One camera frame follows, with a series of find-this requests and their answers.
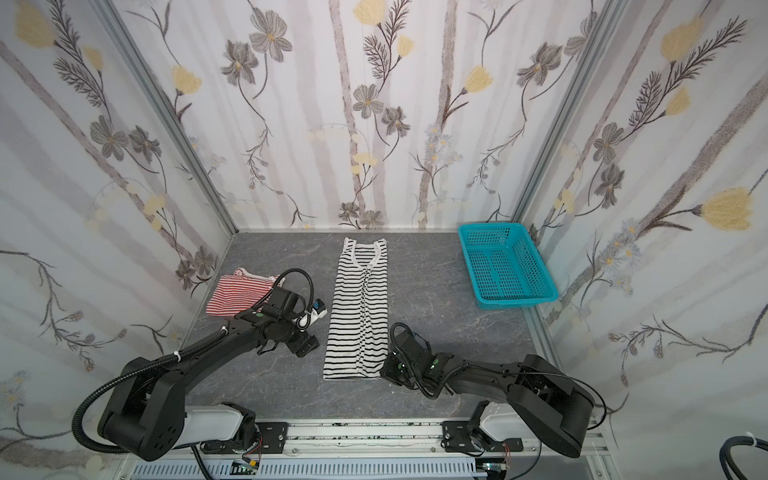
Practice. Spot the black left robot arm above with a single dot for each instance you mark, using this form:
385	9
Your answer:
147	413

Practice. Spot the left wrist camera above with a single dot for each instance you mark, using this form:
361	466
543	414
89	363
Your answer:
315	313

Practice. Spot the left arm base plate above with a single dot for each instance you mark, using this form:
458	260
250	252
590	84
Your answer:
264	437

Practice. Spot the teal plastic basket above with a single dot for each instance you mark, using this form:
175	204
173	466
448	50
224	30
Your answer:
505	268

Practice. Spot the black white striped tank top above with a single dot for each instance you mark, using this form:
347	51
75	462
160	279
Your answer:
358	337

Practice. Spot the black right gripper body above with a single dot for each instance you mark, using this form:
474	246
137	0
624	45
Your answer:
393	366

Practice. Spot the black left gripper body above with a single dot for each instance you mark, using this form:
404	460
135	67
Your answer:
303	344

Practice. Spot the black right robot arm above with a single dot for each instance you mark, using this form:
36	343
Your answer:
555	407

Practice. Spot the red white striped tank top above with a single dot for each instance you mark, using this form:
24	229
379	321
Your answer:
237	291

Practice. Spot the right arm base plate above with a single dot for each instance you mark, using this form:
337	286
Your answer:
462	437

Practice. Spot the white perforated cable duct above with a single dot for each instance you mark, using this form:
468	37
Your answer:
377	468

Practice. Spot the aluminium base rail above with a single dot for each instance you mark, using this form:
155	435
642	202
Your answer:
317	438

